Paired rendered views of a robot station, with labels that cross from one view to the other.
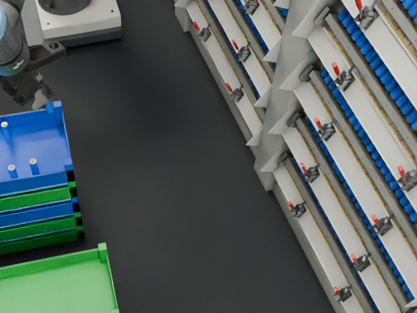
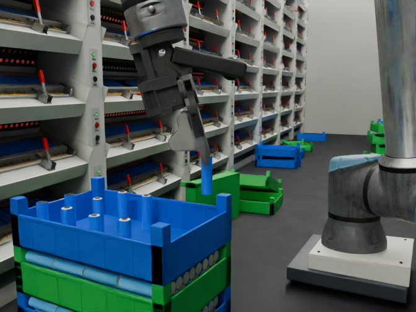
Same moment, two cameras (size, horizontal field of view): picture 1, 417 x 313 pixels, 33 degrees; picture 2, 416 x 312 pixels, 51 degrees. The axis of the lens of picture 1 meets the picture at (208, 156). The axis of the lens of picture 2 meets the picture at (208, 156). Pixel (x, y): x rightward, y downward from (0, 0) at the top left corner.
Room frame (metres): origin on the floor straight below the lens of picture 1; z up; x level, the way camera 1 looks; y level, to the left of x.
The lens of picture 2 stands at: (0.62, -0.11, 0.58)
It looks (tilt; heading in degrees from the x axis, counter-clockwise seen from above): 9 degrees down; 49
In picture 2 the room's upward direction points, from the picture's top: straight up
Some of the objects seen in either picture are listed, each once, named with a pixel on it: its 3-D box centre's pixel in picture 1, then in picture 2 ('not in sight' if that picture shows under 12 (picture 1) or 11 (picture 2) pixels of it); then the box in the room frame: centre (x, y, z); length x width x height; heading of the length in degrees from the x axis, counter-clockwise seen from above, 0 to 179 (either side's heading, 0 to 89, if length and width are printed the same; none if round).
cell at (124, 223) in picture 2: (34, 167); (125, 239); (0.92, 0.43, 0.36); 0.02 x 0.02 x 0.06
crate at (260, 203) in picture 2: not in sight; (247, 198); (2.08, 1.31, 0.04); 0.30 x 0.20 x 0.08; 118
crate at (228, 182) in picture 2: not in sight; (212, 200); (1.78, 1.23, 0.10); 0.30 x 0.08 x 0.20; 11
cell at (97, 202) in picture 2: not in sight; (98, 215); (0.94, 0.56, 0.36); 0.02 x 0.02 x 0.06
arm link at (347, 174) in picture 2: not in sight; (356, 183); (1.77, 0.56, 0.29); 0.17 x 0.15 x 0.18; 85
